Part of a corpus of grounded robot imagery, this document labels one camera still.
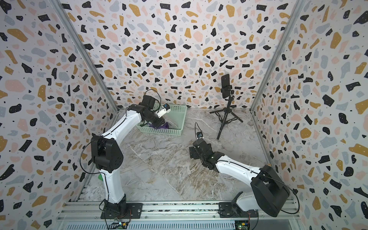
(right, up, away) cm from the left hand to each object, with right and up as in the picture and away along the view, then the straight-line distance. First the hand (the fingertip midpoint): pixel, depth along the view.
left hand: (164, 120), depth 92 cm
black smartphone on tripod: (+39, +21, -2) cm, 44 cm away
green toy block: (-36, -33, -9) cm, 49 cm away
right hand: (+21, -16, -5) cm, 27 cm away
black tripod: (+42, +4, +8) cm, 43 cm away
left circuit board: (-19, -52, -21) cm, 59 cm away
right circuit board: (+43, -52, -20) cm, 71 cm away
